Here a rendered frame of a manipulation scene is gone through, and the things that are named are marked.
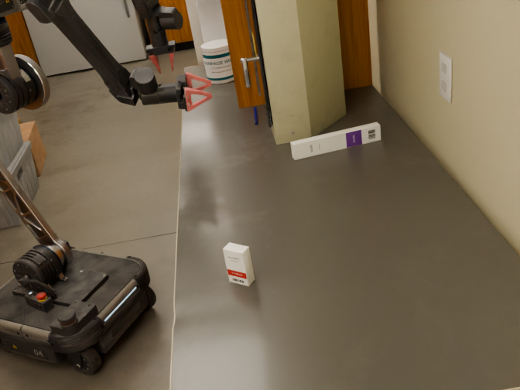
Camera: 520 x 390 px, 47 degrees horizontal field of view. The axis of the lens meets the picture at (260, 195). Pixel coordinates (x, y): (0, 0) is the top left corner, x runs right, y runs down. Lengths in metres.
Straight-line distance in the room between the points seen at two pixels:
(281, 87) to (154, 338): 1.33
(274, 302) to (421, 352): 0.30
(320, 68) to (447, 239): 0.73
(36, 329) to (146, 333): 0.46
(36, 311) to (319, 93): 1.49
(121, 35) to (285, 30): 5.12
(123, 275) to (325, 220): 1.41
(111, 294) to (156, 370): 0.36
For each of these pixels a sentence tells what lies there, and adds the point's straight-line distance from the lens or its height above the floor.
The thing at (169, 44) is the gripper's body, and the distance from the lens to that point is 2.16.
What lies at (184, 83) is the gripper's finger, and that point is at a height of 1.17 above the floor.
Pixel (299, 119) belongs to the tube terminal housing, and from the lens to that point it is 1.80.
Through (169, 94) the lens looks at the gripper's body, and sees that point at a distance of 1.76.
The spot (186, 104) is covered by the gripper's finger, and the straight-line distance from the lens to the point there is 1.72.
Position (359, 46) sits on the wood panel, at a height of 1.09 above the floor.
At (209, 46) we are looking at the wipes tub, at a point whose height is 1.09.
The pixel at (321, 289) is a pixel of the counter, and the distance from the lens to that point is 1.20.
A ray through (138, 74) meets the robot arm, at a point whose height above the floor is 1.23.
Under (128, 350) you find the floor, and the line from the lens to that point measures 2.64.
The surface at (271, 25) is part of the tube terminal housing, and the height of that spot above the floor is 1.30.
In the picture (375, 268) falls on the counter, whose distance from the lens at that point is 1.25.
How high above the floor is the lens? 1.69
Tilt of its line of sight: 29 degrees down
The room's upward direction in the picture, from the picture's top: 10 degrees counter-clockwise
